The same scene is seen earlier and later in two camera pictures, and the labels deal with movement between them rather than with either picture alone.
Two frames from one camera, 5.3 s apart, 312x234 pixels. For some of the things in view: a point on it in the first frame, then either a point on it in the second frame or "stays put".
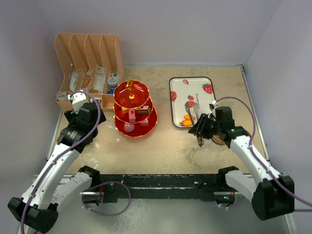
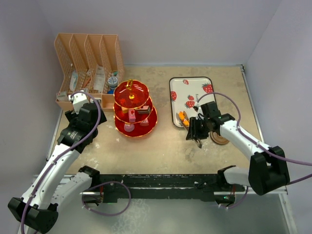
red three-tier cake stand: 134,115 stays put
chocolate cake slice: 144,109 stays put
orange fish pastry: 186,123 stays put
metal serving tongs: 199,138 to 186,116
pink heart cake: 145,123 stays put
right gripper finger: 202,126 to 191,132
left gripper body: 71,117 stays put
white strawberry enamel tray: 189,90 stays put
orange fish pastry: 186,117 to 181,115
